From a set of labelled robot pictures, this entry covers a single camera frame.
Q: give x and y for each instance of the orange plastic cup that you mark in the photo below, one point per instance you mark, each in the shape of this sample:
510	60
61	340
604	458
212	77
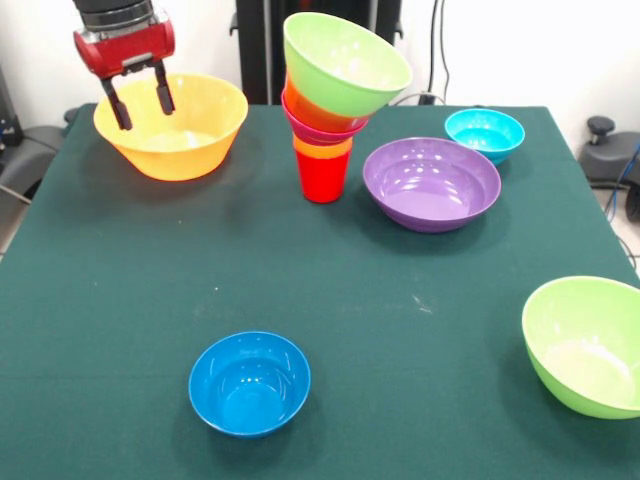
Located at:
322	150

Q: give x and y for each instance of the pink plastic bowl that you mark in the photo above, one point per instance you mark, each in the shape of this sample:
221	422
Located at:
320	136

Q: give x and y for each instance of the blue plastic bowl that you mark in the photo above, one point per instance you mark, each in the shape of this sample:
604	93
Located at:
249	385

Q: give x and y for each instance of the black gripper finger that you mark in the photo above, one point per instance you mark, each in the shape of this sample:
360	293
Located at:
117	105
164	90

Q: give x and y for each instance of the purple plastic bowl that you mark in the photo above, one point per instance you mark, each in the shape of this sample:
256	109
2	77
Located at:
431	190

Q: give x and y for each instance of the red plastic cup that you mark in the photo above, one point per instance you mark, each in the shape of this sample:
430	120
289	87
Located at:
322	177

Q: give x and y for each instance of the red-orange plastic bowl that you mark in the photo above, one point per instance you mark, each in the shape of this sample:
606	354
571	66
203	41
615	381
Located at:
310	110

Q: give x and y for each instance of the dark green tablecloth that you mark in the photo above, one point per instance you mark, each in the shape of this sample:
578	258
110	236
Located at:
425	425

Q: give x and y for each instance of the cyan plastic bowl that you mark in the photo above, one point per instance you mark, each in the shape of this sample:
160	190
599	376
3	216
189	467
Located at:
485	132

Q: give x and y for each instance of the large orange plastic bowl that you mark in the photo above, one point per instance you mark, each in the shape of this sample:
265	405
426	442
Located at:
190	130

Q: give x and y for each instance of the green plastic bowl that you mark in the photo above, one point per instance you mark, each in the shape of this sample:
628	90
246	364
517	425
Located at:
345	65
585	350

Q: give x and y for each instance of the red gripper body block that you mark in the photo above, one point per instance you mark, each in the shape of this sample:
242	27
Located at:
125	47

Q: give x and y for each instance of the black pedestal foot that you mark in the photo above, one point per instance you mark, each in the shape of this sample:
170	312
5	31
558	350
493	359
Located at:
607	155
30	150

